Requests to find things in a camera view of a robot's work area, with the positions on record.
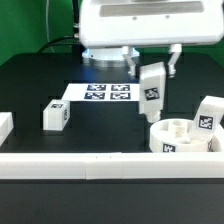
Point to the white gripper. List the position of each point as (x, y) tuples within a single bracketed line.
[(140, 23)]

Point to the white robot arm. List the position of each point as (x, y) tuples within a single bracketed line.
[(106, 55)]

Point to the white marker sheet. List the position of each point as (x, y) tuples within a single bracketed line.
[(102, 92)]

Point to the black cable horizontal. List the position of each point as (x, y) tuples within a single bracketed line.
[(69, 40)]

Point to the black cable vertical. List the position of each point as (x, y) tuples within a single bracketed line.
[(75, 5)]

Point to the white right fence wall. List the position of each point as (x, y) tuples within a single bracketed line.
[(218, 139)]

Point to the white fence wall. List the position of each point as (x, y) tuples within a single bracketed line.
[(6, 125), (218, 139), (87, 166)]

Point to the white left fence wall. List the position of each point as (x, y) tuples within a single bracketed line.
[(6, 125)]

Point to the white front fence wall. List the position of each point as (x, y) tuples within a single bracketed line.
[(87, 166)]

